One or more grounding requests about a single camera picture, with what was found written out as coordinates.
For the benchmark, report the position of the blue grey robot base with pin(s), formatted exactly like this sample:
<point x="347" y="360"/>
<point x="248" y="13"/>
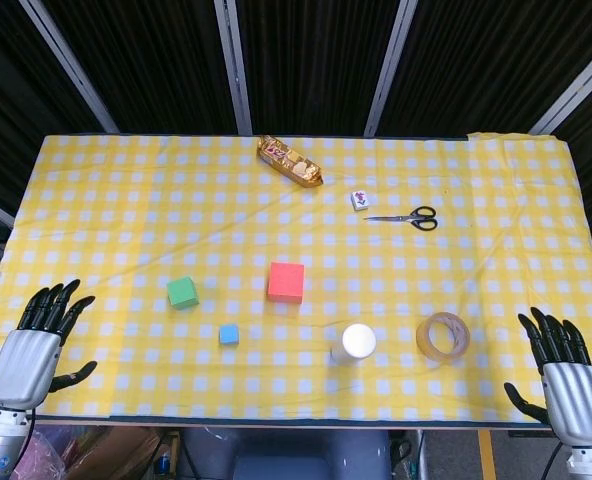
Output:
<point x="286" y="455"/>

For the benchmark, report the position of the white mahjong tile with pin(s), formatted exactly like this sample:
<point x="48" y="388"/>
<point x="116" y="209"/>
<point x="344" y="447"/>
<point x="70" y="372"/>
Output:
<point x="360" y="200"/>

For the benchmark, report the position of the clear tape roll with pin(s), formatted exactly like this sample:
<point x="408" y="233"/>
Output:
<point x="426" y="345"/>

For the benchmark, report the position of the pink plastic bag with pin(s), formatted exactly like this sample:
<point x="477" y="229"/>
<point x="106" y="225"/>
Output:
<point x="41" y="460"/>

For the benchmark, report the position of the green cube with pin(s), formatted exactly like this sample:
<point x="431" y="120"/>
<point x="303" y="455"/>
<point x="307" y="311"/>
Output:
<point x="182" y="294"/>

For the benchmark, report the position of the large red cube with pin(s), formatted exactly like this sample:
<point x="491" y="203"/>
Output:
<point x="286" y="281"/>

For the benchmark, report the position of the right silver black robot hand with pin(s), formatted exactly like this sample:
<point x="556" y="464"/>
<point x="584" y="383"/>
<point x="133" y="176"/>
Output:
<point x="573" y="400"/>

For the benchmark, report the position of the small blue cube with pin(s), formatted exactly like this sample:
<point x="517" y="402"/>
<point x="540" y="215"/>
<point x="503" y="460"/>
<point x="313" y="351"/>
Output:
<point x="229" y="334"/>

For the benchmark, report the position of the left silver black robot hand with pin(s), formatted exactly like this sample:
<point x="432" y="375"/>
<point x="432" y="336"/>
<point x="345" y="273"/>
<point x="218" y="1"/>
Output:
<point x="23" y="360"/>

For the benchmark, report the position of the yellow checkered tablecloth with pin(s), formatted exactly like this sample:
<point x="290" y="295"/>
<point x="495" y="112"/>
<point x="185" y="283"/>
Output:
<point x="126" y="225"/>

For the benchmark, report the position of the gold biscuit packet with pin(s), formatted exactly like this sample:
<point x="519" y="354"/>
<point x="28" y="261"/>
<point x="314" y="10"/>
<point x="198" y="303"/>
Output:
<point x="288" y="160"/>

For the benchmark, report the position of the brown cardboard box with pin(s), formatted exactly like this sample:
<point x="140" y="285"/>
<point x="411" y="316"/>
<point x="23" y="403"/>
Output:
<point x="111" y="450"/>

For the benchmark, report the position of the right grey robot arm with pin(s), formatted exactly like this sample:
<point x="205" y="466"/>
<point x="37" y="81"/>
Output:
<point x="588" y="465"/>

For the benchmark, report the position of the white cylindrical bottle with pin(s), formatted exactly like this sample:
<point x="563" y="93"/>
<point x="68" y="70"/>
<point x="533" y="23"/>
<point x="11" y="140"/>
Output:
<point x="358" y="341"/>

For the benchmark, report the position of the black pleated curtain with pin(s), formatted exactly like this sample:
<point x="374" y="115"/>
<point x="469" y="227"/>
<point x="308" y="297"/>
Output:
<point x="316" y="60"/>

